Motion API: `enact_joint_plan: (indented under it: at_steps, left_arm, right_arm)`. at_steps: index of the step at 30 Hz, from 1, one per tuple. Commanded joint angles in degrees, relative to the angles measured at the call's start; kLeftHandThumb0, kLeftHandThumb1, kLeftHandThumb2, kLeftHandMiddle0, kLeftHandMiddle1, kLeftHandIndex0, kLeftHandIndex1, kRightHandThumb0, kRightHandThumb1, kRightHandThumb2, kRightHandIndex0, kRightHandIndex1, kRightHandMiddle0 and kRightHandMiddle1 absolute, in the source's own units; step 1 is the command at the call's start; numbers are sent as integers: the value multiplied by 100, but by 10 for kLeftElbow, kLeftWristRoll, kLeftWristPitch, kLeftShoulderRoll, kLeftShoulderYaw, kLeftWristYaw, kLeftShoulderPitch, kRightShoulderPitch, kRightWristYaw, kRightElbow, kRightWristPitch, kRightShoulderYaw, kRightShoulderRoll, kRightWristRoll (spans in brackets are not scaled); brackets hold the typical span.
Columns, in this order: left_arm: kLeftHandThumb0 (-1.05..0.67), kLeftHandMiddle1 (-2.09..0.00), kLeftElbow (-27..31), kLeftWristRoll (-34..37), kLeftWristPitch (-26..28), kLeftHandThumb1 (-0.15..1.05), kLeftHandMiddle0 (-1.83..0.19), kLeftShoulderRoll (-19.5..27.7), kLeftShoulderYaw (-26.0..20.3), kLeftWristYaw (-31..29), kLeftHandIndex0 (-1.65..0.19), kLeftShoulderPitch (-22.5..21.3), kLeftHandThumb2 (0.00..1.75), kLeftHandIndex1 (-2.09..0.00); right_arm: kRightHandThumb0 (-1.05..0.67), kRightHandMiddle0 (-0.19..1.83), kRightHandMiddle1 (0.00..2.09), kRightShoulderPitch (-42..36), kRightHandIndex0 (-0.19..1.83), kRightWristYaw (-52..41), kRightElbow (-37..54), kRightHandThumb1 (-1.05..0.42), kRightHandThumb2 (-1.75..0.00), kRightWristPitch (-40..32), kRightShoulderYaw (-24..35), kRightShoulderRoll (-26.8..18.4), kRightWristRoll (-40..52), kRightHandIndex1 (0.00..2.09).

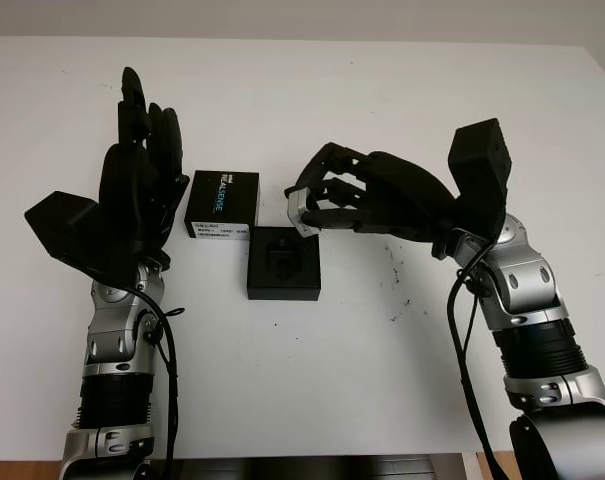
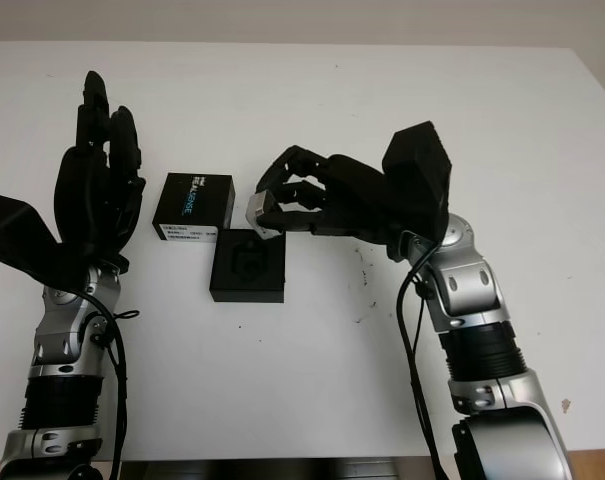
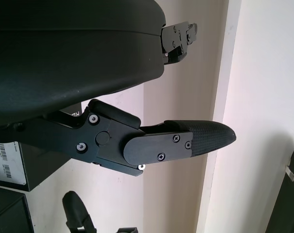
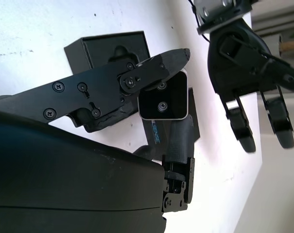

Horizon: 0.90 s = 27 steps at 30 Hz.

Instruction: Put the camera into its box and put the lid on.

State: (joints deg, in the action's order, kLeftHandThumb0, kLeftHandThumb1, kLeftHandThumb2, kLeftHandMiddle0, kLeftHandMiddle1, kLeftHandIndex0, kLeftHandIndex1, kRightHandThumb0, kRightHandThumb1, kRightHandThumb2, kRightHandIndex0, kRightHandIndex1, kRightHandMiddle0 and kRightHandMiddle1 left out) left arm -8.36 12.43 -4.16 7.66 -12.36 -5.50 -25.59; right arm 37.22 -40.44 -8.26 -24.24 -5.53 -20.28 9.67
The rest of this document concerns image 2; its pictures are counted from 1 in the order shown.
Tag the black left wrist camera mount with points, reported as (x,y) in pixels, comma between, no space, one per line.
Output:
(17,230)

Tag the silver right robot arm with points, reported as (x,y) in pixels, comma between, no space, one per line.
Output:
(472,290)

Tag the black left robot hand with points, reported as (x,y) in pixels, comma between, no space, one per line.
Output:
(82,195)

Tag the black RealSense box lid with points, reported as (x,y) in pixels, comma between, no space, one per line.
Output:
(212,200)

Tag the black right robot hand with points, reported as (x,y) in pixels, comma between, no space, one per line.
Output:
(352,200)

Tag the small silver depth camera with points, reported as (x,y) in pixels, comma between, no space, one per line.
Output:
(256,206)

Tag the black camera box base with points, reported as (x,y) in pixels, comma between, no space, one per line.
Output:
(247,292)

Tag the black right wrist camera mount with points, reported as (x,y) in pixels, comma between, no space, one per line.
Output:
(417,170)

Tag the dark robot torso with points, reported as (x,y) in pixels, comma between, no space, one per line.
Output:
(272,470)

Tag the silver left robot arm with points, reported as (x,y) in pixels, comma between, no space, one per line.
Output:
(62,330)

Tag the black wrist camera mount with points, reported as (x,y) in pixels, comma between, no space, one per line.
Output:
(17,230)
(417,170)

